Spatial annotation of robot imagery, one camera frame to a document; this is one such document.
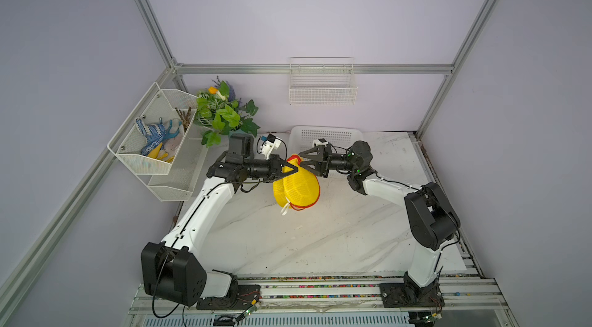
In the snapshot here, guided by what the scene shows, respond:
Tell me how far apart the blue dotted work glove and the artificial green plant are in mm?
138

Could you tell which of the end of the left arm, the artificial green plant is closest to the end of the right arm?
the end of the left arm

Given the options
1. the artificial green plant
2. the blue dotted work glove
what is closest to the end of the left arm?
the artificial green plant

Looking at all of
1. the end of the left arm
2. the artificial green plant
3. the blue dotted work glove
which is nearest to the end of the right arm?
the end of the left arm

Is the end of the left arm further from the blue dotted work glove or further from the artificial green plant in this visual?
the blue dotted work glove

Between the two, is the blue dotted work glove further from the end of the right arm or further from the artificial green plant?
the end of the right arm

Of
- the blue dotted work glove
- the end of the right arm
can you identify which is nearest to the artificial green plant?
the blue dotted work glove

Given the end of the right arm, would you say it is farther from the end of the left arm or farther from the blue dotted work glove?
the blue dotted work glove

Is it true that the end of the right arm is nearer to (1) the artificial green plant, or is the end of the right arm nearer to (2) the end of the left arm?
(2) the end of the left arm

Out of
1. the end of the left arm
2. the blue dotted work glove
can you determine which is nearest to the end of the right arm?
the end of the left arm

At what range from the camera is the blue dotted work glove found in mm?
714

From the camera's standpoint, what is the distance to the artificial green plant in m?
0.80
